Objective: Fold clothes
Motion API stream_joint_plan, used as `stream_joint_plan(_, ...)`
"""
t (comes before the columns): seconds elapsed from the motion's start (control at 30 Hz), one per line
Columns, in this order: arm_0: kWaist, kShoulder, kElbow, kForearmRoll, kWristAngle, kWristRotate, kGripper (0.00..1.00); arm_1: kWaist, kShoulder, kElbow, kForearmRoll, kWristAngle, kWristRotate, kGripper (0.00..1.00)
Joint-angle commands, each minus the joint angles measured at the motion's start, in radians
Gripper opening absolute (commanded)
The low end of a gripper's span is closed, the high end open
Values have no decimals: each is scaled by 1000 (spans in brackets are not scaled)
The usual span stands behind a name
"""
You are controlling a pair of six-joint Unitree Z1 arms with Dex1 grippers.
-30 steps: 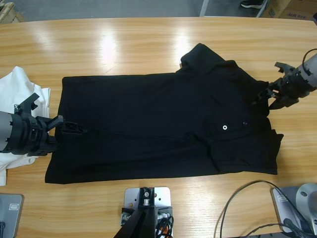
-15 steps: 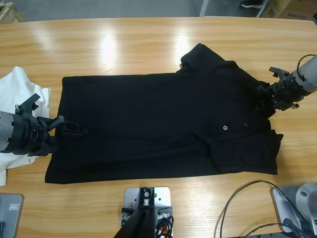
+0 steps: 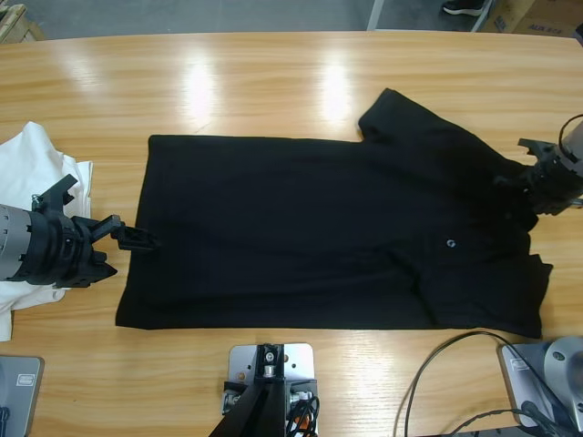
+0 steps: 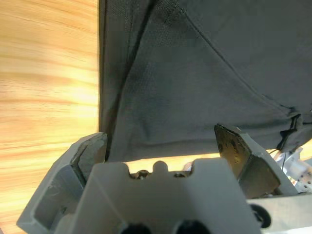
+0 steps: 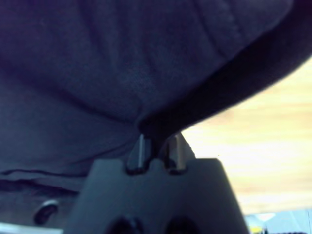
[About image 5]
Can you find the black Unitree polo shirt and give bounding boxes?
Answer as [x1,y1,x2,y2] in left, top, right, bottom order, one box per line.
[0,0,312,195]

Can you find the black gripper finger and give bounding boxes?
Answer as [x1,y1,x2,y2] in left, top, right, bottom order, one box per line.
[127,134,153,175]
[163,132,196,174]

